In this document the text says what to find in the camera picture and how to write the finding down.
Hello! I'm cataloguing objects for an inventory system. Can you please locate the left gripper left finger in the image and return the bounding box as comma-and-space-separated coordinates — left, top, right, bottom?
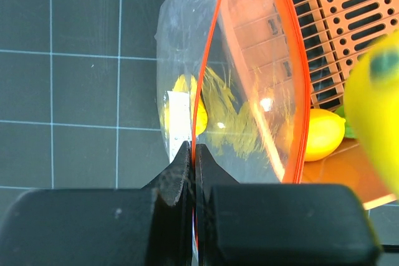
1, 142, 192, 265

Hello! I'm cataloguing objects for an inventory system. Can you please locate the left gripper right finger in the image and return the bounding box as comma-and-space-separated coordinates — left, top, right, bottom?
195, 144, 382, 265

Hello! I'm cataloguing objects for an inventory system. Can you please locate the yellow lemon toy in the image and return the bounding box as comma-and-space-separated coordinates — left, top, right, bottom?
304, 108, 345, 162

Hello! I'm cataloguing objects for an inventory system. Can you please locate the single clear zip bag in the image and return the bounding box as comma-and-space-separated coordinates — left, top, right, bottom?
154, 0, 312, 184

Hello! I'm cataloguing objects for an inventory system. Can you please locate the yellow mango toy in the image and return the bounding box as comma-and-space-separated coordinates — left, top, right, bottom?
344, 31, 398, 197

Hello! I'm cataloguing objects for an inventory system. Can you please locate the orange plastic basket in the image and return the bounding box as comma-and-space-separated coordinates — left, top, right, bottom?
218, 0, 398, 209

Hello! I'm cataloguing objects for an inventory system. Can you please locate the black grid mat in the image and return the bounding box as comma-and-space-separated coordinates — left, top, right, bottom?
1, 0, 398, 265

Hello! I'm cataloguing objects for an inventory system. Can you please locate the green fruit toy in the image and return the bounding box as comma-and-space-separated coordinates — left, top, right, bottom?
334, 105, 357, 139

